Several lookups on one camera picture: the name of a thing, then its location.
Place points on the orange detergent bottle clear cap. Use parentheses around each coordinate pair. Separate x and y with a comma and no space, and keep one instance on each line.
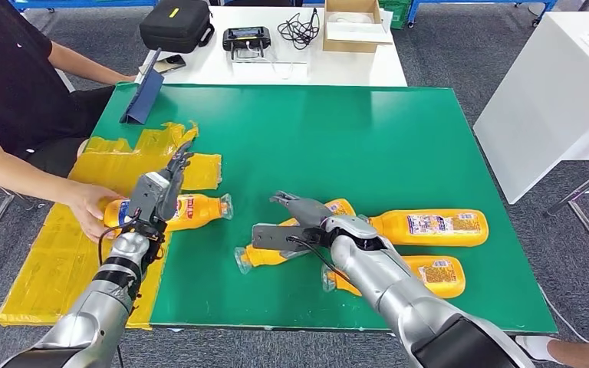
(401,236)
(442,284)
(203,213)
(266,256)

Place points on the white black sneaker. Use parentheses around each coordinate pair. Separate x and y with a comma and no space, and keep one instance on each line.
(538,348)

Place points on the person's left hand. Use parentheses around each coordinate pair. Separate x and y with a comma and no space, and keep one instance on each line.
(128,79)

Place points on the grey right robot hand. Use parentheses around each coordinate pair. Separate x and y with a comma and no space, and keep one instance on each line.
(312,213)

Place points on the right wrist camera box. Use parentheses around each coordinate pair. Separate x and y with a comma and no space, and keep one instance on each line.
(279,237)

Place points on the person's right forearm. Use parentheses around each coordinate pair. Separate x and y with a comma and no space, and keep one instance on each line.
(20,170)

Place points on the white packing sheet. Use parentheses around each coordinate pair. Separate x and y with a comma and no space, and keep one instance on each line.
(356,33)

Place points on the white side table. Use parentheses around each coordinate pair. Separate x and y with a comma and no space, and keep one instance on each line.
(538,112)

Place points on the blue metal rack frame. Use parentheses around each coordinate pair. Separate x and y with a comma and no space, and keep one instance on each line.
(71,5)
(412,12)

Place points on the white table with equipment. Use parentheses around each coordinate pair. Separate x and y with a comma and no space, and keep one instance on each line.
(355,68)

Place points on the yellow taped plastic sheet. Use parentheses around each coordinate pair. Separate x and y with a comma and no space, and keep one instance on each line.
(71,264)

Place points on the person's right hand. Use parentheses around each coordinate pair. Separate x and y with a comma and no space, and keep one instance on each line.
(88,211)

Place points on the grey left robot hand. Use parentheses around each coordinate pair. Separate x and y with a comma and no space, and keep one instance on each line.
(149,198)

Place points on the person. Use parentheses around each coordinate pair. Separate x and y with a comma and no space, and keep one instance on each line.
(5,76)

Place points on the dark smartphone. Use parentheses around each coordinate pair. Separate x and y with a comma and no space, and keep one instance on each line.
(170,64)

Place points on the green plastic crate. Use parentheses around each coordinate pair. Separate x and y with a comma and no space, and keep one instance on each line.
(397,15)

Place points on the cardboard box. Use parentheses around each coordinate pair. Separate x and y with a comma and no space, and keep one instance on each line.
(349,46)

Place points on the black handheld controller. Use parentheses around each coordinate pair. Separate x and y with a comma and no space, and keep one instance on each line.
(246,38)

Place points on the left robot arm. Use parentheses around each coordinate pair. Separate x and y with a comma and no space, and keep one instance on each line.
(96,304)

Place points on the blue tablet case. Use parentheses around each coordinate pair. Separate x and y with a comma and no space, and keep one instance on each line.
(144,99)

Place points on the person's left forearm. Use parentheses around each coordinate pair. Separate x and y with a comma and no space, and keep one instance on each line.
(91,63)

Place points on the metal table leg frame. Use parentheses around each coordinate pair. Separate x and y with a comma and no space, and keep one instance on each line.
(561,204)

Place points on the black carrying case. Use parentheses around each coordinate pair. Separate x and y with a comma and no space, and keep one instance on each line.
(175,28)

